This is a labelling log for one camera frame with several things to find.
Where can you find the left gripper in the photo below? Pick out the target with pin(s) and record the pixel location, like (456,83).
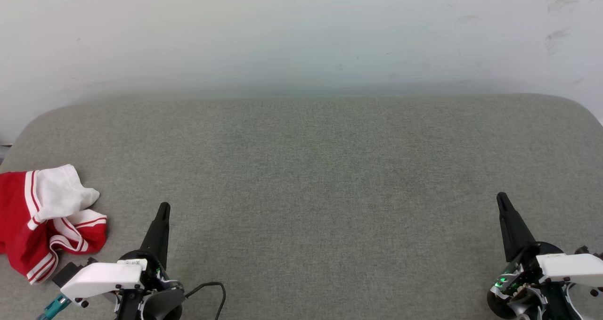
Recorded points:
(153,277)

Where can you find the red and white garment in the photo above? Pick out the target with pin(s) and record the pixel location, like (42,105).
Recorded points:
(19,225)

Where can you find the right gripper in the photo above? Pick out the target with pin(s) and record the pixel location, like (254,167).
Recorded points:
(506,282)

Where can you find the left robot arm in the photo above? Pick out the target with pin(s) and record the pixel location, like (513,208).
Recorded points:
(165,306)

